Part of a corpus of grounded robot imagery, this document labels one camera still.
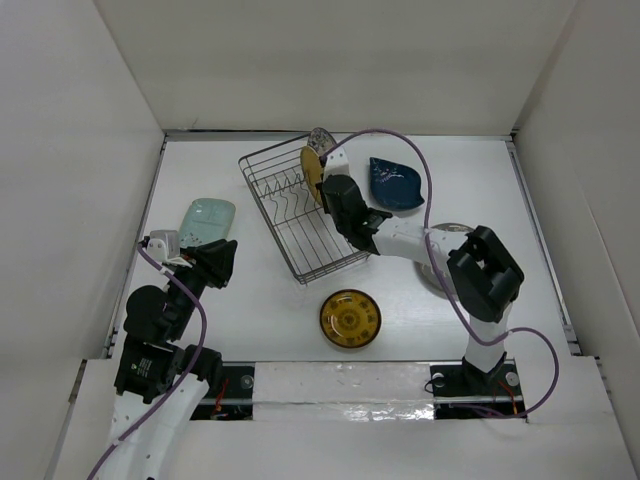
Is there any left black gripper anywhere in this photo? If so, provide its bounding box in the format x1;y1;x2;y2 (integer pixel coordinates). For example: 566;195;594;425
167;236;236;337

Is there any light green rectangular plate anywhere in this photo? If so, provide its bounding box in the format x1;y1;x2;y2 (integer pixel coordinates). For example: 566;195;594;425
178;198;236;248

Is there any dark blue leaf dish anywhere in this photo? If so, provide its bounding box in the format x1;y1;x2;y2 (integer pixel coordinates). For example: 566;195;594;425
369;157;425;211

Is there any round bamboo woven plate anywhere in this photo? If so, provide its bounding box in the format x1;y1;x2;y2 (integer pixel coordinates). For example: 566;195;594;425
300;146;324;205

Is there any blue floral round plate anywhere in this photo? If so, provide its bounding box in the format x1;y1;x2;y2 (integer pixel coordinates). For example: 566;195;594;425
307;127;337;156

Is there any grey deer plate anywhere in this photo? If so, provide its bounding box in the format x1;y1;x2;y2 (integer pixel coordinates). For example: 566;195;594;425
414;222;476;296

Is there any gold and black plate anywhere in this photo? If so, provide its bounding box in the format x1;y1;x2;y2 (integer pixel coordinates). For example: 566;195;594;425
319;289;383;350

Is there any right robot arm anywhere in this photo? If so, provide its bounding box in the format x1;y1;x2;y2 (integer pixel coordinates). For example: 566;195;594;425
320;175;524;396

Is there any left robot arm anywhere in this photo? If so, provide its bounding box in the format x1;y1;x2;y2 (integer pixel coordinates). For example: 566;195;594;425
88;236;238;479

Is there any grey wire dish rack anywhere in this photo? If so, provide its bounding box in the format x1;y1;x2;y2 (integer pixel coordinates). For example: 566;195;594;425
238;133;369;285

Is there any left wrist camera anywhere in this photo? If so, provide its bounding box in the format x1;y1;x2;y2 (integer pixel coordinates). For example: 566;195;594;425
143;230;180;263

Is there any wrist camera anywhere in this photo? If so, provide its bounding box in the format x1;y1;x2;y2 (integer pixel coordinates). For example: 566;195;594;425
143;230;180;263
323;147;350;180

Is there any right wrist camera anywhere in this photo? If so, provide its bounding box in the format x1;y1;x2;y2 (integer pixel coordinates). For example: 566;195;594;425
323;147;350;180

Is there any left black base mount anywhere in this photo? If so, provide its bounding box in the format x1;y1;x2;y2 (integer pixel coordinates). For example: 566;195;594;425
191;362;255;421

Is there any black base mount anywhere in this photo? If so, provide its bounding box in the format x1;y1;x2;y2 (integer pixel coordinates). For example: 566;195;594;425
191;362;255;421
424;363;525;420

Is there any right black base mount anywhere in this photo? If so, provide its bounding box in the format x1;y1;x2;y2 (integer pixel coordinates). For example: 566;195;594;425
424;363;525;420

